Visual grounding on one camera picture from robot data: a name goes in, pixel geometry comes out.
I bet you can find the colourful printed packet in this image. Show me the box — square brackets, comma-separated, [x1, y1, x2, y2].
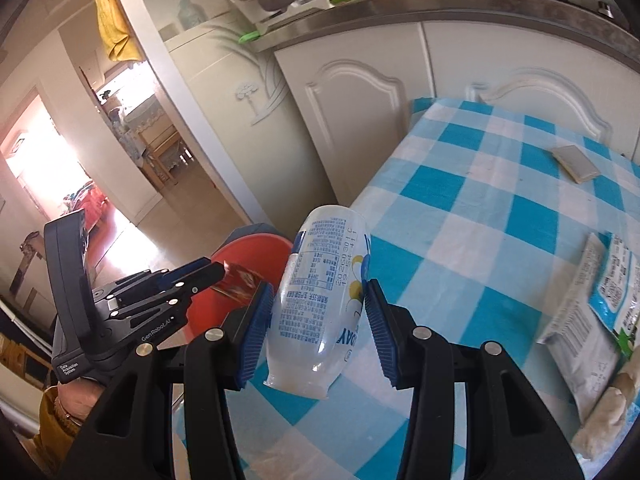
[587, 232, 640, 361]

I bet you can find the clear plastic bottle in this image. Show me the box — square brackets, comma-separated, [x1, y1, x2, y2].
[263, 204, 371, 401]

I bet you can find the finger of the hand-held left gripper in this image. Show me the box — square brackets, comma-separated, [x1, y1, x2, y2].
[114, 256, 212, 302]
[116, 263, 227, 322]

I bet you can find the red shiny wrapper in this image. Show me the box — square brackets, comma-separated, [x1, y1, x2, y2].
[215, 260, 263, 308]

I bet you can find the white printed packet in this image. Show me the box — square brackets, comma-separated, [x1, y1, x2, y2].
[536, 232, 623, 426]

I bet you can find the beige flat card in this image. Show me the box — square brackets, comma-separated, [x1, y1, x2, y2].
[551, 145, 601, 184]

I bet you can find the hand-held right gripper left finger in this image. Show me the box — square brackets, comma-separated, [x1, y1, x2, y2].
[57, 282, 276, 480]

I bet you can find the beige crumpled paper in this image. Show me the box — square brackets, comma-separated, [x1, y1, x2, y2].
[571, 360, 635, 461]

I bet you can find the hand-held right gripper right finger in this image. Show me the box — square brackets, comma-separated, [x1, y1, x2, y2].
[364, 279, 586, 480]

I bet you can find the wooden chair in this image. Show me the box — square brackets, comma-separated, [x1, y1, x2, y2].
[140, 125, 194, 186]

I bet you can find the yellow hanging cloth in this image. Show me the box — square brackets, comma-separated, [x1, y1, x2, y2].
[95, 0, 143, 63]

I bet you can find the red plastic basin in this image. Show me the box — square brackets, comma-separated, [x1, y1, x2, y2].
[187, 234, 296, 346]

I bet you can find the grey kitchen countertop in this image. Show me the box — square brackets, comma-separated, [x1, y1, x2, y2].
[250, 0, 640, 53]

